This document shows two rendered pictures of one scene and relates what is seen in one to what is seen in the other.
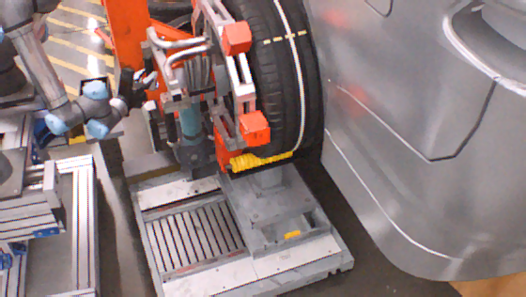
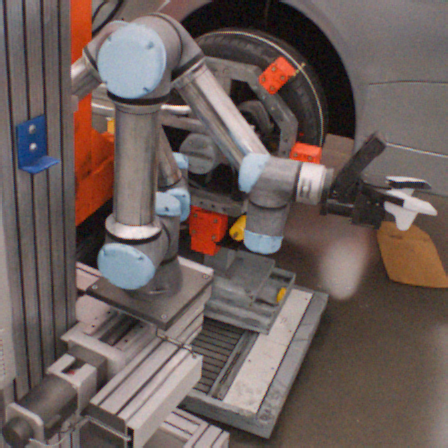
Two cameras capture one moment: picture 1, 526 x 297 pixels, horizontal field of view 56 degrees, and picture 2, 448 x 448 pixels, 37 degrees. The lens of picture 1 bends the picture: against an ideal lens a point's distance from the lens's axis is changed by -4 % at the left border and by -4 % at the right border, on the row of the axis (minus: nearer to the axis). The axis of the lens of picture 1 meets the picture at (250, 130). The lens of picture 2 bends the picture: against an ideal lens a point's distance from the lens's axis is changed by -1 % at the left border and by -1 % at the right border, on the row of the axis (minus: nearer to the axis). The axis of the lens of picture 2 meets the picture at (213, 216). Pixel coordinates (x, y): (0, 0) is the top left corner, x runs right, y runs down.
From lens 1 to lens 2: 1.81 m
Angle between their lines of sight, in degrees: 44
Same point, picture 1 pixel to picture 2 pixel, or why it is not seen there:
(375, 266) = (335, 298)
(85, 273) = (177, 417)
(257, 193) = (227, 273)
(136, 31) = (82, 127)
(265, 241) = (269, 309)
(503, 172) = not seen: outside the picture
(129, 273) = not seen: hidden behind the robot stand
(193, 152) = not seen: hidden behind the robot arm
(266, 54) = (299, 85)
